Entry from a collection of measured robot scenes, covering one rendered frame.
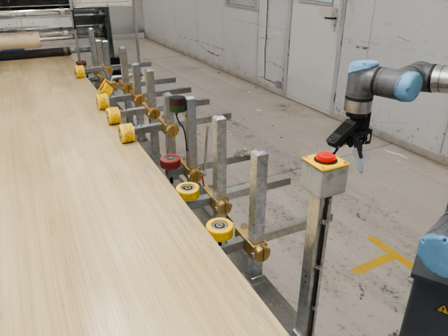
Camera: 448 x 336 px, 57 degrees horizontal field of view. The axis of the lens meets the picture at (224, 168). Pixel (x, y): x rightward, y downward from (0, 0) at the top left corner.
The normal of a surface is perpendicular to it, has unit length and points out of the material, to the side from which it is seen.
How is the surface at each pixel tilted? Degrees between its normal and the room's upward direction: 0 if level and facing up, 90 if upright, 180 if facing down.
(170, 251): 0
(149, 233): 0
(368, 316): 0
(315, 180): 90
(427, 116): 90
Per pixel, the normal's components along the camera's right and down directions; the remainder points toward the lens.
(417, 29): -0.88, 0.22
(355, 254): 0.00, -0.90
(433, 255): -0.73, 0.37
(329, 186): 0.44, 0.40
